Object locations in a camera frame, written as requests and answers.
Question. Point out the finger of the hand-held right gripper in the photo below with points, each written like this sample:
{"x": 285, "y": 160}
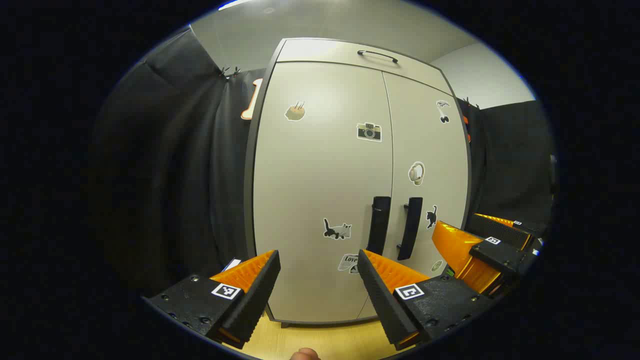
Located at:
{"x": 500, "y": 230}
{"x": 500, "y": 257}

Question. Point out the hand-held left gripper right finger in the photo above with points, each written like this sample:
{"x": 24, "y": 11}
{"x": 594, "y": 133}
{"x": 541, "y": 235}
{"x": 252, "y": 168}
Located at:
{"x": 377, "y": 295}

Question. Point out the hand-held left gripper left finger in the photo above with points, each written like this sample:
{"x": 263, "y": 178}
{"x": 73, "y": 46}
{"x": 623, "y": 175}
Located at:
{"x": 262, "y": 285}

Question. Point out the grey double-door shoe cabinet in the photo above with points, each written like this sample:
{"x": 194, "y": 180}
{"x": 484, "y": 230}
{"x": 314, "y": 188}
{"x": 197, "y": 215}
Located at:
{"x": 249, "y": 200}

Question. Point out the beige shoe cabinet door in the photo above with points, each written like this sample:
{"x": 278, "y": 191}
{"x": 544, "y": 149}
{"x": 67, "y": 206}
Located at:
{"x": 310, "y": 175}
{"x": 435, "y": 140}

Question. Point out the beige cabinet drawer front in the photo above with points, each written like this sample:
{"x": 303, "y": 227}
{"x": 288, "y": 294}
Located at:
{"x": 320, "y": 51}

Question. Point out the blue white box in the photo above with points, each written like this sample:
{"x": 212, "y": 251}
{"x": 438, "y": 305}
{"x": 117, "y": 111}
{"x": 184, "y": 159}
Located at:
{"x": 231, "y": 264}

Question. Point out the black cloth clip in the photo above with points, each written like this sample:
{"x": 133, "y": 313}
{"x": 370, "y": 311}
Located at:
{"x": 225, "y": 72}
{"x": 236, "y": 71}

